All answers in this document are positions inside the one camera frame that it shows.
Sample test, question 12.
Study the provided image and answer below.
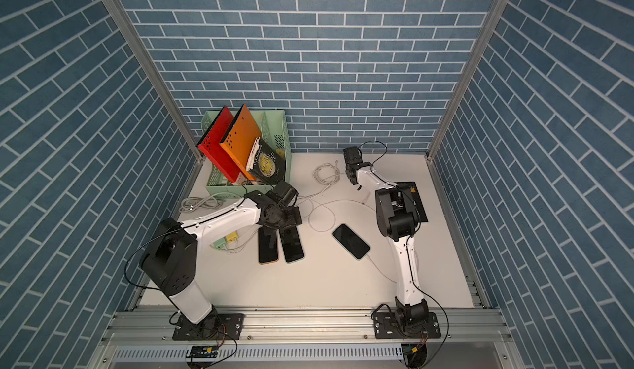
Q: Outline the white charging cable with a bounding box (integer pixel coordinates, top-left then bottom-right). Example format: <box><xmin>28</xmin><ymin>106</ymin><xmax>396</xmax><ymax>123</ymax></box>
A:
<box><xmin>296</xmin><ymin>162</ymin><xmax>377</xmax><ymax>234</ymax></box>

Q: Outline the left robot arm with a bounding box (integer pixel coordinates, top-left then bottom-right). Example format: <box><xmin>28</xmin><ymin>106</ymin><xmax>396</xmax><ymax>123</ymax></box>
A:
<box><xmin>140</xmin><ymin>188</ymin><xmax>301</xmax><ymax>324</ymax></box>

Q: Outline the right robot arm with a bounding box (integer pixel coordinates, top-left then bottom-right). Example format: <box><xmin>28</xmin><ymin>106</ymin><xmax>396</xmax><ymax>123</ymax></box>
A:
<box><xmin>343</xmin><ymin>146</ymin><xmax>429</xmax><ymax>327</ymax></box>

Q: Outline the black phone right side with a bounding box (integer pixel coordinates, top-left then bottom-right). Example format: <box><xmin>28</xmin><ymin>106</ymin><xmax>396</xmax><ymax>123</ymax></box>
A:
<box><xmin>332</xmin><ymin>224</ymin><xmax>370</xmax><ymax>260</ymax></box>

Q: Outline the black Moon and Sixpence book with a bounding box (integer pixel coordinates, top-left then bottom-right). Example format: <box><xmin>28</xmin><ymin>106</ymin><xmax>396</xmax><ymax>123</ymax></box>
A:
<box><xmin>246</xmin><ymin>137</ymin><xmax>286</xmax><ymax>185</ymax></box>

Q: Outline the black book with deer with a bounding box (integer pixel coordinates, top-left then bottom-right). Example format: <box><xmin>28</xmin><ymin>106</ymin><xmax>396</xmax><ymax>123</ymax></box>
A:
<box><xmin>397</xmin><ymin>182</ymin><xmax>429</xmax><ymax>223</ymax></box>

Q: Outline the orange book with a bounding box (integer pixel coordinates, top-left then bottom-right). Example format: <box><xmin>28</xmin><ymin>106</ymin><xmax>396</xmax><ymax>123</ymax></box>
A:
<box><xmin>220</xmin><ymin>104</ymin><xmax>262</xmax><ymax>180</ymax></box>

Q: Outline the green plastic file organizer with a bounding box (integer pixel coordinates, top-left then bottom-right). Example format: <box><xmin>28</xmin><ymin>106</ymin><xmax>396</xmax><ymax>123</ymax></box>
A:
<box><xmin>201</xmin><ymin>109</ymin><xmax>292</xmax><ymax>195</ymax></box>

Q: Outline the red book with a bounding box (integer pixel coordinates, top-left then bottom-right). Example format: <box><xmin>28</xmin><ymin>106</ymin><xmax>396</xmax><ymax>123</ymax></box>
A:
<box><xmin>197</xmin><ymin>107</ymin><xmax>243</xmax><ymax>184</ymax></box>

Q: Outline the small black controller box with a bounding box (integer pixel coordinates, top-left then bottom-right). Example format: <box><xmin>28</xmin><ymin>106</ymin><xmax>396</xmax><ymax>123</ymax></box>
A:
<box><xmin>186</xmin><ymin>345</ymin><xmax>219</xmax><ymax>361</ymax></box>

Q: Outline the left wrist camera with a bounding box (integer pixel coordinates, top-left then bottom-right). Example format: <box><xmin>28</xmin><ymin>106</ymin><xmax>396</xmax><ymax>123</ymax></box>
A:
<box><xmin>271</xmin><ymin>181</ymin><xmax>298</xmax><ymax>207</ymax></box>

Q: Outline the grey coiled power cord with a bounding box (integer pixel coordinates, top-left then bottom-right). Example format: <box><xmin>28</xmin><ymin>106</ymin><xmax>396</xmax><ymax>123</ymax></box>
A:
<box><xmin>179</xmin><ymin>194</ymin><xmax>234</xmax><ymax>215</ymax></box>

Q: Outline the white cable to right phone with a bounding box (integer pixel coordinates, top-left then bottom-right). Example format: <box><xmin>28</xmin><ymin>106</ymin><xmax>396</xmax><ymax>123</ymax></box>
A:
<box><xmin>365</xmin><ymin>253</ymin><xmax>400</xmax><ymax>285</ymax></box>

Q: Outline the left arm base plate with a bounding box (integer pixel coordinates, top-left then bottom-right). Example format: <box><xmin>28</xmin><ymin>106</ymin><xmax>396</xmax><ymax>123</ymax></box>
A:
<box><xmin>172</xmin><ymin>312</ymin><xmax>245</xmax><ymax>341</ymax></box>

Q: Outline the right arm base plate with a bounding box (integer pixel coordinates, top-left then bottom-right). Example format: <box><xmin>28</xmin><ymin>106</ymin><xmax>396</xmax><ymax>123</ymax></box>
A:
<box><xmin>371</xmin><ymin>311</ymin><xmax>442</xmax><ymax>339</ymax></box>

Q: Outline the aluminium rail frame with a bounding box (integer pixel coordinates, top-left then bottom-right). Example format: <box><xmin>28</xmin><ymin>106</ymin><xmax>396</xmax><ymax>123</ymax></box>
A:
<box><xmin>89</xmin><ymin>306</ymin><xmax>523</xmax><ymax>368</ymax></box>

